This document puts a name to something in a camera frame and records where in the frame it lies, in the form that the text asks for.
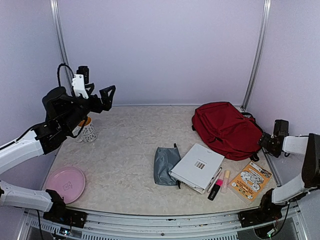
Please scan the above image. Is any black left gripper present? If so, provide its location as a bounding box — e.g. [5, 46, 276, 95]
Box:
[61, 83, 115, 133]

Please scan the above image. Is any red backpack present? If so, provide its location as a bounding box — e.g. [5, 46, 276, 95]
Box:
[191, 102, 263, 162]

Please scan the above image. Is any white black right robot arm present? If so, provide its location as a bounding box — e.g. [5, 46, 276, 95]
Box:
[255, 133, 320, 222]

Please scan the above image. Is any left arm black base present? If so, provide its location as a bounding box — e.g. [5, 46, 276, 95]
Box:
[43, 189, 87, 229]

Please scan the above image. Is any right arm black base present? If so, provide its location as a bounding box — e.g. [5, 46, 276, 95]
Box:
[238, 188, 285, 228]

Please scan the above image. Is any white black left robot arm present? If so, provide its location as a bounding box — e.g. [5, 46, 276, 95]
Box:
[0, 85, 116, 223]

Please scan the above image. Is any white patterned mug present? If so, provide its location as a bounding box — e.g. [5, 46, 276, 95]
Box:
[72, 116, 97, 143]

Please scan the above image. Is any orange comic booklet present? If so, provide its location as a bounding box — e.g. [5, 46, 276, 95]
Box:
[228, 161, 273, 205]

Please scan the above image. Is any pale pink tube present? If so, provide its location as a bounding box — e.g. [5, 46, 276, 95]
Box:
[220, 170, 230, 194]

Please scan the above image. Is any white pen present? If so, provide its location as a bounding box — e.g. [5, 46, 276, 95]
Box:
[206, 167, 223, 193]

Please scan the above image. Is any pink black highlighter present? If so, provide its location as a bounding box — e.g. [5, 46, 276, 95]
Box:
[207, 178, 223, 201]

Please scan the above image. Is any grey white notebook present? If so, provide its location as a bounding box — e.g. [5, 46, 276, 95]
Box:
[169, 143, 225, 194]

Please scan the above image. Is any grey pencil pouch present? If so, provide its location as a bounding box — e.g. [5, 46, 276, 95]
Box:
[153, 143, 181, 189]

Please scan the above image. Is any pink plate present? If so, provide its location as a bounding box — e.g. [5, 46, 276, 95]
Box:
[45, 166, 86, 205]

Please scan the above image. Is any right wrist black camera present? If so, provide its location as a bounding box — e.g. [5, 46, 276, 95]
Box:
[273, 119, 289, 138]

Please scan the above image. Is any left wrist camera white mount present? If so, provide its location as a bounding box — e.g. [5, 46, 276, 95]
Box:
[71, 65, 89, 99]

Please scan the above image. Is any black left camera cable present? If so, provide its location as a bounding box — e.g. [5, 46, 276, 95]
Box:
[56, 63, 76, 97]

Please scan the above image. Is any left aluminium frame post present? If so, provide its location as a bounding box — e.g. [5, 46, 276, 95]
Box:
[49, 0, 75, 97]

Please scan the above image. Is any aluminium frame post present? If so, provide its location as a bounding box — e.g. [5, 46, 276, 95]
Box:
[49, 0, 75, 97]
[241, 0, 272, 111]

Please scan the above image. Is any right aluminium frame post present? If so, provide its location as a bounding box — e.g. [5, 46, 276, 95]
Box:
[241, 0, 272, 111]

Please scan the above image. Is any aluminium front rail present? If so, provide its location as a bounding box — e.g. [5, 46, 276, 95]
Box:
[18, 208, 308, 240]

